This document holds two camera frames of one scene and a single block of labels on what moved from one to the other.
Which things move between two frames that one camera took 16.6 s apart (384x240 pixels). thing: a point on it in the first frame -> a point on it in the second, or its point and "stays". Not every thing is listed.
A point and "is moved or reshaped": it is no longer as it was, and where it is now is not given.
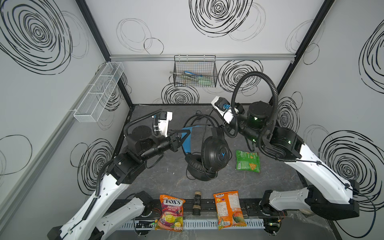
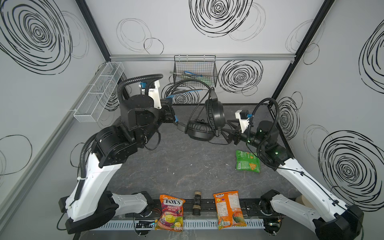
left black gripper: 173,142 -> 173,111
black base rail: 253,208 stays
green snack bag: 247,161 stays
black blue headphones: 207,149 is moved or reshaped
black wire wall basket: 195,71 stays
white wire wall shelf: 98,93 stays
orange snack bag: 229,214 stays
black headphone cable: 203,154 -> 209,88
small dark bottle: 196,207 stays
